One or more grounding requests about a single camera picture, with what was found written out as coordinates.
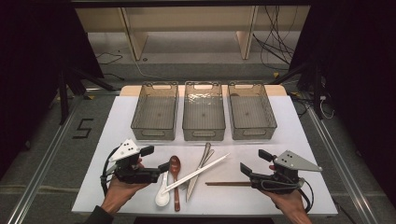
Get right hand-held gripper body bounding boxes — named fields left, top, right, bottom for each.
left=248, top=149, right=323, bottom=195

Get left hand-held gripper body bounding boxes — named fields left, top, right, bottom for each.
left=106, top=138, right=161, bottom=185

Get brown wooden spoon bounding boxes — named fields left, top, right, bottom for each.
left=168, top=155, right=182, bottom=213

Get white ceramic spoon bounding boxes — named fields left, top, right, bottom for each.
left=154, top=170, right=171, bottom=208

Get steel table knife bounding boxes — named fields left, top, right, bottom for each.
left=185, top=142, right=213, bottom=203

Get steel fork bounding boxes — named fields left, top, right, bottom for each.
left=178, top=148, right=216, bottom=191

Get smoky clear plastic bin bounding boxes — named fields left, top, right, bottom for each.
left=227, top=81, right=278, bottom=141
left=130, top=81, right=180, bottom=142
left=181, top=80, right=227, bottom=142

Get person's right hand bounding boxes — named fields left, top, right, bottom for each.
left=262, top=188, right=307, bottom=216

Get person's left hand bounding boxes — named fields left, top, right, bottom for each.
left=101, top=177, right=150, bottom=216

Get black metal stand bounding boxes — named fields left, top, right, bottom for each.
left=270, top=60, right=325, bottom=120
left=57, top=66, right=117, bottom=126

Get black curtain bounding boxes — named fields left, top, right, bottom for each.
left=289, top=0, right=396, bottom=200
left=0, top=0, right=106, bottom=180

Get light wooden table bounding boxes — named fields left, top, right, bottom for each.
left=74, top=6, right=312, bottom=62

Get right hand-held gripper cable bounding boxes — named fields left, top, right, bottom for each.
left=297, top=177, right=316, bottom=215

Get short aluminium floor rail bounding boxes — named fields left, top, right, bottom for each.
left=83, top=88, right=122, bottom=95

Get white floor cable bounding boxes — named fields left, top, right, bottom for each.
left=134, top=59, right=164, bottom=81

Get white plug with cable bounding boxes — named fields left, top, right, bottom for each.
left=318, top=94, right=336, bottom=120

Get thin black floor cable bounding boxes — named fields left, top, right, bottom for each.
left=94, top=50, right=125, bottom=82

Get black cable bundle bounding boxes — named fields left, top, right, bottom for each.
left=251, top=5, right=301, bottom=72

